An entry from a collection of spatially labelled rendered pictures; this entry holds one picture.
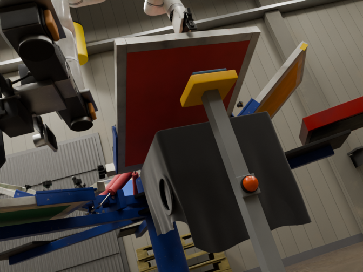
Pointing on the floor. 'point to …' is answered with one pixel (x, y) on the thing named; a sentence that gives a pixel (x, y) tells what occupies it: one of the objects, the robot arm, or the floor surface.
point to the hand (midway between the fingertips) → (190, 38)
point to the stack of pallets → (219, 265)
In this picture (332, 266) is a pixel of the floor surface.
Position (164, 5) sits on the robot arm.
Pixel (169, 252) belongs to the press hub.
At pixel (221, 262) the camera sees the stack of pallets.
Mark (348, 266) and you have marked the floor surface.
